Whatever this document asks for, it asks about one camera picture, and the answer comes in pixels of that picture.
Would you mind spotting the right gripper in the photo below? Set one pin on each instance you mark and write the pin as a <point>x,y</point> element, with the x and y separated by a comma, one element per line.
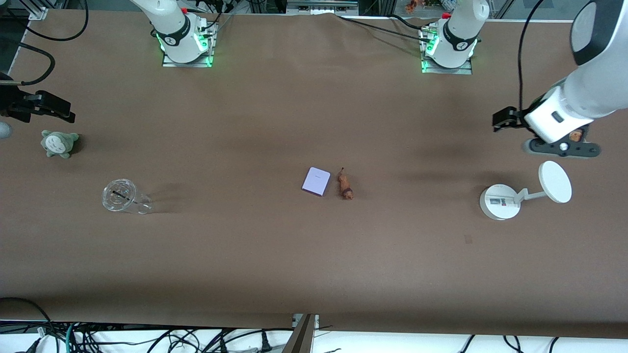
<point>13,105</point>

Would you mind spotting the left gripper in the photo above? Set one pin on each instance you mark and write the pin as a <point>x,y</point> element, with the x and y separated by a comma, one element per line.
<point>515,119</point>

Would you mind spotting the brown lion statue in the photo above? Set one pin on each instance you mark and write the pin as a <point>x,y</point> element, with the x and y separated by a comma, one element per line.
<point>346,186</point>

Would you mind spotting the lavender square box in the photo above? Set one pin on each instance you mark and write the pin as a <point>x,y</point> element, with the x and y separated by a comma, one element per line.
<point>315,181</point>

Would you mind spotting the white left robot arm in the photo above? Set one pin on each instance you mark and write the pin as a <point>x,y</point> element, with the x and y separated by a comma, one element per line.
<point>603,83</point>

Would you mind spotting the grey green plush toy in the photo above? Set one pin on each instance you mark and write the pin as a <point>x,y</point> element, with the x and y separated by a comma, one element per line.
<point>59,143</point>

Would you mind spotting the clear plastic cup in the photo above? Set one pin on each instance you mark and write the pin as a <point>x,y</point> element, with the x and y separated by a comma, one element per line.
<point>120,195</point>

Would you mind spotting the small orange background object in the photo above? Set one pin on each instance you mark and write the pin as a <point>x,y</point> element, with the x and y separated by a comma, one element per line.
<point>411,6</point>

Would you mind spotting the silver metal device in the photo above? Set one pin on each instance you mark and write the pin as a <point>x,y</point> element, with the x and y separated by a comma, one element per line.
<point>321,6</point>

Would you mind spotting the brown table beam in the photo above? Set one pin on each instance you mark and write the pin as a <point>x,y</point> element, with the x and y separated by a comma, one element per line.
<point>300,338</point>

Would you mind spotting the black power plug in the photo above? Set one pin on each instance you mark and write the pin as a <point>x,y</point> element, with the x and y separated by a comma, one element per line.
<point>265,343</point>

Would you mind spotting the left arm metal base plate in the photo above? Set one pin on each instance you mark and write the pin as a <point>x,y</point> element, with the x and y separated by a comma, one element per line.
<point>446,71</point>

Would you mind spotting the aluminium frame corner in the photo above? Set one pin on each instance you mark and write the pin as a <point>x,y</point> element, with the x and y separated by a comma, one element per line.
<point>39,13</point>

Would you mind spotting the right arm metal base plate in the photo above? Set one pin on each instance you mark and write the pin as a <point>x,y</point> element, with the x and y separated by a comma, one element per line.
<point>189,64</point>

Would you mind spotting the white metal bracket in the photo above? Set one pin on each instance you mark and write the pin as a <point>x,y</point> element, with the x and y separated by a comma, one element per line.
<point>296,319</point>

